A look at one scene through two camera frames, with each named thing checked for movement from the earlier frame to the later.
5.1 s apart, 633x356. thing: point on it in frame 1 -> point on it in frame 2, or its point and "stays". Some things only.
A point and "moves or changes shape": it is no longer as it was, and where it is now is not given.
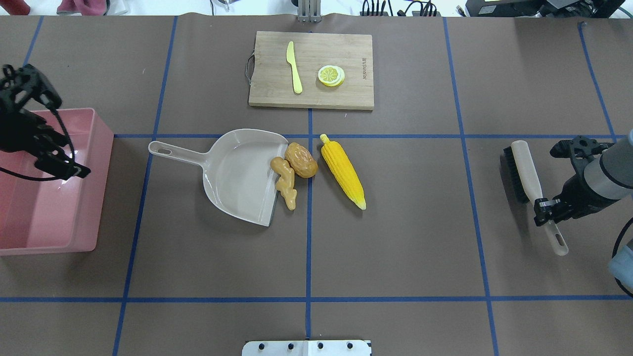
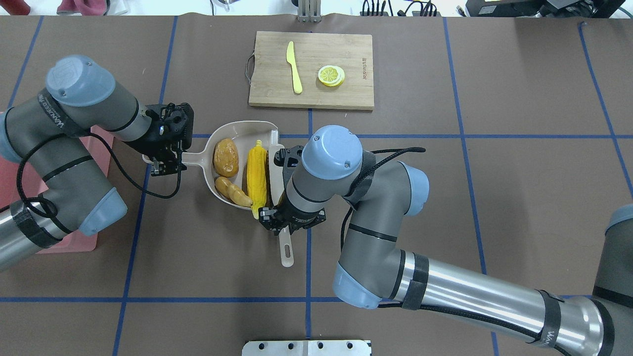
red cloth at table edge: x=84 y=7 stays
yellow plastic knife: x=290 y=56 stays
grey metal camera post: x=309 y=11 stays
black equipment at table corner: x=543 y=8 stays
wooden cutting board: x=311 y=70 stays
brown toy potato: x=302 y=161 moves or changes shape
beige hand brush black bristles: x=518 y=156 -> x=286 y=250
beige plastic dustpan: x=237 y=173 moves or changes shape
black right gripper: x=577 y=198 -> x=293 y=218
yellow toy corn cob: x=344 y=169 moves or changes shape
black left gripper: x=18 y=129 -> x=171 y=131
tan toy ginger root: x=285 y=184 moves or changes shape
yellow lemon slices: x=331 y=75 stays
